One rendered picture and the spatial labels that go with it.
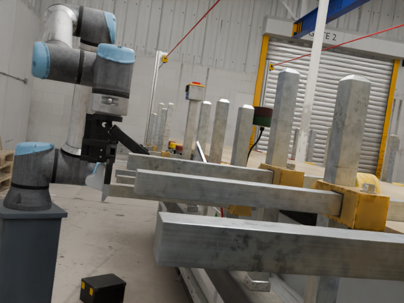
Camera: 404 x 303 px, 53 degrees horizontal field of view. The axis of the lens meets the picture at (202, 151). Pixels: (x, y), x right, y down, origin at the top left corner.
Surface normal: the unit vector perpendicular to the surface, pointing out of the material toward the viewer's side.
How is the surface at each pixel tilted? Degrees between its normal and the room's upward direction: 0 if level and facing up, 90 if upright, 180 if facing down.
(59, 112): 90
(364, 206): 90
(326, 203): 90
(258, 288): 90
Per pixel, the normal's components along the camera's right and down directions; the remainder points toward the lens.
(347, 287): -0.97, -0.13
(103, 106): -0.10, 0.06
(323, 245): 0.21, 0.08
